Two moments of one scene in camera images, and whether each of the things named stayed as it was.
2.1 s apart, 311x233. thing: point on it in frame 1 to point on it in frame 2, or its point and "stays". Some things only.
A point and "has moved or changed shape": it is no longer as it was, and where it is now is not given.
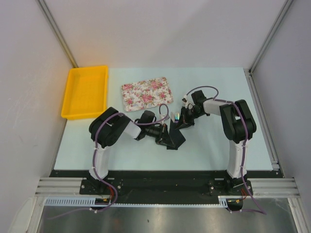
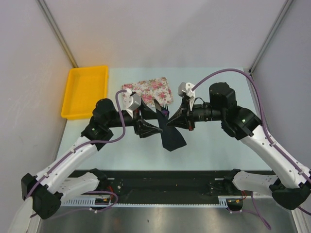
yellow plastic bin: [86, 92] stays
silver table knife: [172, 116] has moved or changed shape
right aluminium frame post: [258, 57] stays
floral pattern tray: [146, 93] stays
